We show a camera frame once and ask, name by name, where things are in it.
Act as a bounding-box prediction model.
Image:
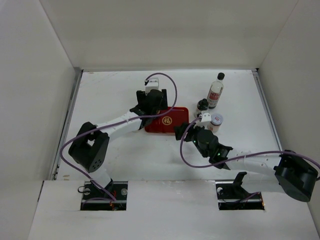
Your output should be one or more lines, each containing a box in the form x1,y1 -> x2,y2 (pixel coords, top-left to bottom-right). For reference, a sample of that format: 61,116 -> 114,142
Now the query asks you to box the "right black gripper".
173,121 -> 208,158

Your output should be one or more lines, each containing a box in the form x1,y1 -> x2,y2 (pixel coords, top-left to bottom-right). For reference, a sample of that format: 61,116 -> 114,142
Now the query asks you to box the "black-capped white bottle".
194,98 -> 209,118

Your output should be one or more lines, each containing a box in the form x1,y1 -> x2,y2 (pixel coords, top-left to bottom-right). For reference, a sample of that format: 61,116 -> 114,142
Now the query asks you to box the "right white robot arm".
173,122 -> 320,203

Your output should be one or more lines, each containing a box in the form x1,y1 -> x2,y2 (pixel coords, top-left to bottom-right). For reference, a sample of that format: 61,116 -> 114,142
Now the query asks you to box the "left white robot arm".
68,89 -> 168,200

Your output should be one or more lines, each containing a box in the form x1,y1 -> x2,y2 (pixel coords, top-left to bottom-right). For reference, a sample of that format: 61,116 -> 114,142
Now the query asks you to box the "red rectangular tray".
144,107 -> 189,134

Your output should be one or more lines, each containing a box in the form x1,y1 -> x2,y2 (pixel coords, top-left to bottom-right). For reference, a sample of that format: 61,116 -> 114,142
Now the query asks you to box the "small pink-lidded spice jar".
207,113 -> 224,133

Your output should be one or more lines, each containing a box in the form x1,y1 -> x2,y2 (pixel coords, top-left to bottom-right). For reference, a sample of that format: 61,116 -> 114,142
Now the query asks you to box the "tall clear vinegar bottle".
206,72 -> 225,109

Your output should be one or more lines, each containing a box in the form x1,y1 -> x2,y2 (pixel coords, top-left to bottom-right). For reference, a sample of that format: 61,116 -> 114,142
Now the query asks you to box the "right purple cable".
179,117 -> 320,204

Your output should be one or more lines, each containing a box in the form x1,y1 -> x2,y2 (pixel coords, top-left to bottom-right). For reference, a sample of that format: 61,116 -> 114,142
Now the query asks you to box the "purple cable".
179,117 -> 320,204
60,72 -> 179,210

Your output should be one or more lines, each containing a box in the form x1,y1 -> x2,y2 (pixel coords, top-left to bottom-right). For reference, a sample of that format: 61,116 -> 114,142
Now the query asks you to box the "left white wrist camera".
144,77 -> 159,95

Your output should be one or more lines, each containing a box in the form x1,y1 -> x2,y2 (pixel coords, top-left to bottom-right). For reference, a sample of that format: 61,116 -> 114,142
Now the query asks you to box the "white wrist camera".
197,112 -> 212,128
144,77 -> 159,95

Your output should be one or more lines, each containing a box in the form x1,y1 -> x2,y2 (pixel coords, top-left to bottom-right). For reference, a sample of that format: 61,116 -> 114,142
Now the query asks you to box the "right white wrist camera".
197,112 -> 212,128

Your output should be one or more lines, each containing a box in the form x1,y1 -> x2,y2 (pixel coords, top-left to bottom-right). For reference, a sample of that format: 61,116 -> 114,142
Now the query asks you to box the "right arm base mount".
215,172 -> 265,211

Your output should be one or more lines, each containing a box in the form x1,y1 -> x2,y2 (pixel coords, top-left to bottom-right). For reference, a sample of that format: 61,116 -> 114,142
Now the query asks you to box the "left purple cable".
60,72 -> 179,210

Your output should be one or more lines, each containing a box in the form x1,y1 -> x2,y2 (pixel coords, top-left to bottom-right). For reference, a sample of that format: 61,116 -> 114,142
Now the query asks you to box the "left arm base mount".
77,181 -> 129,212

